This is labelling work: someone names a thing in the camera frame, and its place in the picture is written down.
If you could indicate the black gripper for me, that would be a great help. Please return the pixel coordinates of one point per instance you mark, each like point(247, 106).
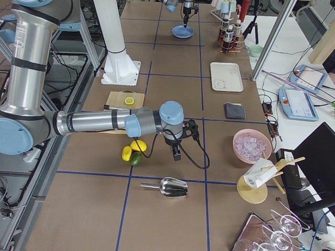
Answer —
point(186, 8)
point(171, 141)

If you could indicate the blue plate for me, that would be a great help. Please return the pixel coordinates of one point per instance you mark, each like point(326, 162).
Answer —
point(182, 32)

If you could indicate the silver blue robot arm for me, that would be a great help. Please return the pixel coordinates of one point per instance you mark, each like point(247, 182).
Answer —
point(24, 124)
point(172, 4)

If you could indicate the yellow lemon far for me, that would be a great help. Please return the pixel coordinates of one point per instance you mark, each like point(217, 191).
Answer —
point(138, 145)

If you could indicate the yellow lemon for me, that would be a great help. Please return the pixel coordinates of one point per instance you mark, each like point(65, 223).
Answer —
point(138, 145)
point(126, 153)

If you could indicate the metal ice scoop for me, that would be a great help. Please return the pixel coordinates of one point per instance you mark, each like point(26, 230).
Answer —
point(170, 187)

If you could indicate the dark bottle white cap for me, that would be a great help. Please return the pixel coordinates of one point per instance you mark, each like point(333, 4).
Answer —
point(223, 30)

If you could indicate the green lime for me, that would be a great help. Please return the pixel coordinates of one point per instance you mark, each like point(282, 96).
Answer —
point(136, 158)

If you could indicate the yellow lemon near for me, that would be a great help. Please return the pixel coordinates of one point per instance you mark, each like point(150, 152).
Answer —
point(126, 153)

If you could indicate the black tripod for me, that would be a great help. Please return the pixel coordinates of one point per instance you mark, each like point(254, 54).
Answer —
point(253, 24)

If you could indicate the grey folded cloth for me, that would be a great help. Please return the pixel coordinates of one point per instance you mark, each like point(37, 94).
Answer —
point(234, 111)

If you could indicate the lemon half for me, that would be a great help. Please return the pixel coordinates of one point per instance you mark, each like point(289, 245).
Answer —
point(129, 101)

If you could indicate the wooden cutting board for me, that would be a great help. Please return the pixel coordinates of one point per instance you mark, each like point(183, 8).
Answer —
point(117, 99)

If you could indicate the cream bear tray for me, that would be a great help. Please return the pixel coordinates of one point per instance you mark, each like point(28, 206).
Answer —
point(225, 77)

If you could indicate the pink bowl of ice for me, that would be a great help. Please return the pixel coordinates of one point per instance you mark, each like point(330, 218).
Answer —
point(250, 145)

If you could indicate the green small bowl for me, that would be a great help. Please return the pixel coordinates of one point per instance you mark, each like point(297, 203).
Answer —
point(255, 50)

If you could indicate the white carton box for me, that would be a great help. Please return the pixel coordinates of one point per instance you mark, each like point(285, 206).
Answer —
point(260, 172)

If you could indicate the wooden cup stand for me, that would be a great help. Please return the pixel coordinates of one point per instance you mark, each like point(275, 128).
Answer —
point(258, 195)

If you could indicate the blue teach pendant near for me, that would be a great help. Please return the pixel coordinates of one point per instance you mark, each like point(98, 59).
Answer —
point(297, 104)

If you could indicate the blue teach pendant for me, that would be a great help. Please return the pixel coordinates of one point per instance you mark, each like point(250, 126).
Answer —
point(308, 78)
point(297, 104)

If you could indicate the blue teach pendant far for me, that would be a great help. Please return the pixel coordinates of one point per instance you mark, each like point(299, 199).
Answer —
point(308, 78)

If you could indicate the black monitor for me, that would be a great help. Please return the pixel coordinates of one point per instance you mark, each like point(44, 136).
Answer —
point(318, 168)

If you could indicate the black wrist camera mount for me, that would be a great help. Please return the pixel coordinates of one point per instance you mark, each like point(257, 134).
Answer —
point(190, 129)

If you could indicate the copper wire bottle rack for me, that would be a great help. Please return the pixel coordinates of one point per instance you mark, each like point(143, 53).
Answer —
point(234, 47)

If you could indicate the black handled knife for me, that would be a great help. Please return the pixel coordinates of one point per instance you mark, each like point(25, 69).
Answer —
point(108, 107)

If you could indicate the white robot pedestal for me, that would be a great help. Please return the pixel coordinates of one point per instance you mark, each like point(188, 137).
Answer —
point(119, 68)

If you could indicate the aluminium frame post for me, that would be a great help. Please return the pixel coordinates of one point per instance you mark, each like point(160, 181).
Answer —
point(278, 25)

